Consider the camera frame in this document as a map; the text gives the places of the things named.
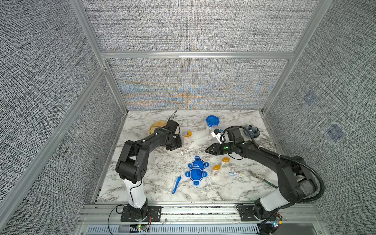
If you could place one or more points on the yellow bamboo steamer basket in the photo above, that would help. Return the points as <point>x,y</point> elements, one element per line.
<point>156,125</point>

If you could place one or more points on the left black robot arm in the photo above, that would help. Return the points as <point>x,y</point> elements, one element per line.
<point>133,161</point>

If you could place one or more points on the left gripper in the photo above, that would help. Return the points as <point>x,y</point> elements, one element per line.
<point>179,144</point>

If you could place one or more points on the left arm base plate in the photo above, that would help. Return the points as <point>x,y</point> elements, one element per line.
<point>144,214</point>

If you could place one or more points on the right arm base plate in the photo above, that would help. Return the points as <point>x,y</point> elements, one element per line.
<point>247,213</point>

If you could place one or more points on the orange cap bottle front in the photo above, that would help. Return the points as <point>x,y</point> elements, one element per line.
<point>215,170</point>

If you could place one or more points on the blue lid upper centre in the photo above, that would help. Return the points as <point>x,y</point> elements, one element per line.
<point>198,163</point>

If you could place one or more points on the blue toothbrush left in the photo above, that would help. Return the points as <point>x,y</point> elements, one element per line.
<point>176,184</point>

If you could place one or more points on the blue lid lower centre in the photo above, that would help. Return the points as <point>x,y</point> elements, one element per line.
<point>196,175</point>

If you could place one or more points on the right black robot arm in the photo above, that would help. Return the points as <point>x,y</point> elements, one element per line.
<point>297,182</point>

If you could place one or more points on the green handled fork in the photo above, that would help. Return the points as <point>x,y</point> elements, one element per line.
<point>262,179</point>

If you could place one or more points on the clear container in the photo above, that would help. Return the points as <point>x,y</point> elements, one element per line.
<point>183,134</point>
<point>210,129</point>

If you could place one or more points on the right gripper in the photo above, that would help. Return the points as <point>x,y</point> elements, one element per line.
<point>216,149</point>

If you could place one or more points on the blue lid back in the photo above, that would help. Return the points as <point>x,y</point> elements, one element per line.
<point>212,121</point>

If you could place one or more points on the blue lid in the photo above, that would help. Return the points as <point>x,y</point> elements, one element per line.
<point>196,175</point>
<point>198,163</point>
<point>212,121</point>

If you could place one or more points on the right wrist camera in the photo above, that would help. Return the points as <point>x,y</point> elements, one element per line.
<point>218,135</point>

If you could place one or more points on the dark blue bowl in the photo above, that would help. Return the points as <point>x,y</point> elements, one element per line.
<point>251,131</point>

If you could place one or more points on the clear container back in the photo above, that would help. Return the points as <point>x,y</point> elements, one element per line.
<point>210,129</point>

